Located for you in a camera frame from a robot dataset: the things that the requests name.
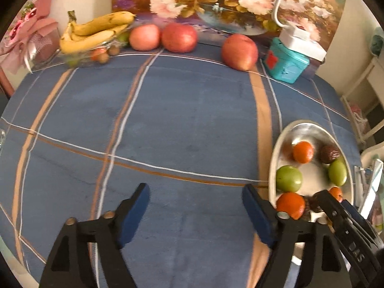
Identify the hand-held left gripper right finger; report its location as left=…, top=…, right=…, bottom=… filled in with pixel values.
left=242, top=184, right=353, bottom=288

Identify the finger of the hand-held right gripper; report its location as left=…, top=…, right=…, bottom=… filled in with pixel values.
left=314, top=190, right=350, bottom=232
left=341, top=200, right=380, bottom=246

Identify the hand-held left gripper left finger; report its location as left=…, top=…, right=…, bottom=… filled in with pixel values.
left=39, top=182, right=150, bottom=288

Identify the orange tangerine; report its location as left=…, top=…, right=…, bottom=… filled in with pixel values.
left=276, top=192, right=306, bottom=220
left=292, top=141, right=314, bottom=164
left=328, top=186, right=343, bottom=203

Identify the brown wrinkled date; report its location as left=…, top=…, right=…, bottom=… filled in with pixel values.
left=318, top=145, right=340, bottom=164
left=305, top=195, right=323, bottom=212

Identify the stainless steel bowl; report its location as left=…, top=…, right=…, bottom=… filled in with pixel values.
left=268, top=120, right=355, bottom=266

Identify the green jujube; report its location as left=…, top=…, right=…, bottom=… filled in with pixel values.
left=276, top=165, right=302, bottom=193
left=328, top=159, right=348, bottom=186

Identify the blue plaid tablecloth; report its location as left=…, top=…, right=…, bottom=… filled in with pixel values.
left=0, top=40, right=364, bottom=288

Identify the white shelf rack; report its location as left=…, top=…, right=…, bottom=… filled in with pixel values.
left=342, top=55, right=384, bottom=144

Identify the teal box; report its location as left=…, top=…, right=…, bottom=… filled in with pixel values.
left=264, top=37, right=310, bottom=84

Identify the clear glass fruit bowl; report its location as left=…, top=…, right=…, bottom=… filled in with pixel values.
left=56, top=33, right=130, bottom=68

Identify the red apple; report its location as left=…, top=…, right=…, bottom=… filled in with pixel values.
left=162, top=23, right=198, bottom=53
left=221, top=34, right=259, bottom=71

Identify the white gooseneck lamp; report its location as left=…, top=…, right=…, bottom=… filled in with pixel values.
left=271, top=0, right=327, bottom=62

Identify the teal round object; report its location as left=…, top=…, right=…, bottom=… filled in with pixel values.
left=370, top=27, right=384, bottom=57

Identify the pink apple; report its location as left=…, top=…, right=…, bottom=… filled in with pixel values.
left=129, top=24, right=161, bottom=51

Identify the yellow banana bunch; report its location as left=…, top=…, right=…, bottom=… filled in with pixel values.
left=59, top=11, right=136, bottom=54

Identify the pink flower bouquet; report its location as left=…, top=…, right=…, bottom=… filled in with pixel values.
left=0, top=0, right=59, bottom=75

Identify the flower painting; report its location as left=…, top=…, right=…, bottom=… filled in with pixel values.
left=112, top=0, right=348, bottom=80

